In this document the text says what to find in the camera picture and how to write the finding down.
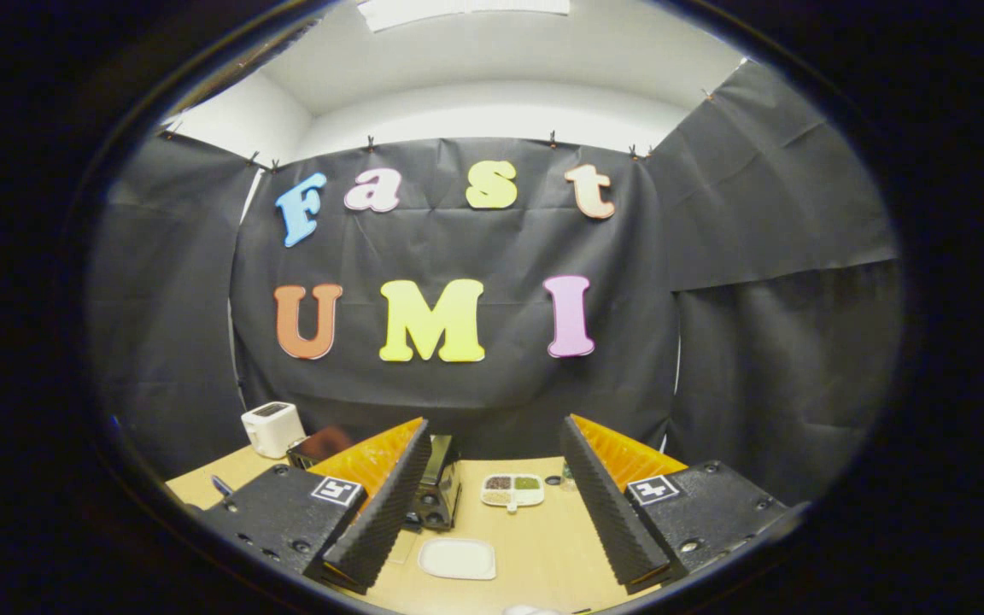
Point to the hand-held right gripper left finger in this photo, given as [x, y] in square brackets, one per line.
[370, 530]

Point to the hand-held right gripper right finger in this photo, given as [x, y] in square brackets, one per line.
[616, 521]

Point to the black electric oven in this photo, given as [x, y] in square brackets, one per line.
[441, 487]

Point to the clear plastic water bottle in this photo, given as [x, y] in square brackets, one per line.
[568, 478]

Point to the white toaster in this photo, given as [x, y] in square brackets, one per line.
[270, 434]

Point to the white rectangular plate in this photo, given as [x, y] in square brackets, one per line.
[458, 559]

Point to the white divided dish with grains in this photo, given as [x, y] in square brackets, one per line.
[509, 504]

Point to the black backdrop cloth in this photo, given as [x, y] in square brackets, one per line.
[458, 248]

